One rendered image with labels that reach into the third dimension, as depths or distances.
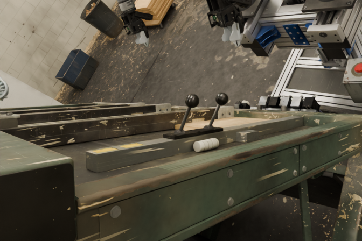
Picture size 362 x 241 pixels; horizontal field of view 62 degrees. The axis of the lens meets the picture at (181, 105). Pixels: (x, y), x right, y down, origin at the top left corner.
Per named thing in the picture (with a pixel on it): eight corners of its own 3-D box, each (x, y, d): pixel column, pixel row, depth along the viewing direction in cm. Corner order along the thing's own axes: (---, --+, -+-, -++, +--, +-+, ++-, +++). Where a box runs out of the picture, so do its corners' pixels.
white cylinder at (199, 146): (200, 153, 79) (220, 148, 85) (200, 142, 79) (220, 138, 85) (193, 151, 82) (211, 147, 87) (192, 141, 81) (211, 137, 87)
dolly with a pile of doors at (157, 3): (180, 1, 458) (162, -18, 434) (164, 29, 448) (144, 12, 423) (157, 6, 505) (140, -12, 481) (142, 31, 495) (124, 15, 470)
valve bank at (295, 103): (338, 110, 154) (321, 85, 139) (332, 135, 149) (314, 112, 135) (254, 106, 190) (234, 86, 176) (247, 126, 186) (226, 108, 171)
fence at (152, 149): (303, 126, 127) (303, 116, 127) (96, 172, 63) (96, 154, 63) (292, 125, 131) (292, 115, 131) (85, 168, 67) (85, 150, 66)
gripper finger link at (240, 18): (233, 34, 104) (226, 9, 101) (236, 32, 105) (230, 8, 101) (243, 34, 101) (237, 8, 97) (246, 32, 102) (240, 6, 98)
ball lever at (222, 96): (215, 134, 91) (232, 96, 85) (207, 135, 88) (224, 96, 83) (207, 127, 93) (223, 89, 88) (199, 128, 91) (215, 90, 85)
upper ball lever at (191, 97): (187, 139, 83) (204, 97, 77) (176, 141, 80) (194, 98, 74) (179, 132, 85) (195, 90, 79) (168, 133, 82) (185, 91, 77)
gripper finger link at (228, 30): (223, 51, 107) (215, 27, 103) (234, 44, 110) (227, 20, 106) (229, 52, 105) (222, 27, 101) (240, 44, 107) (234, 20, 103)
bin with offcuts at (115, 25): (130, 18, 557) (102, -7, 518) (116, 41, 547) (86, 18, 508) (117, 20, 597) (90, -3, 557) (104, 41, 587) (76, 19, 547)
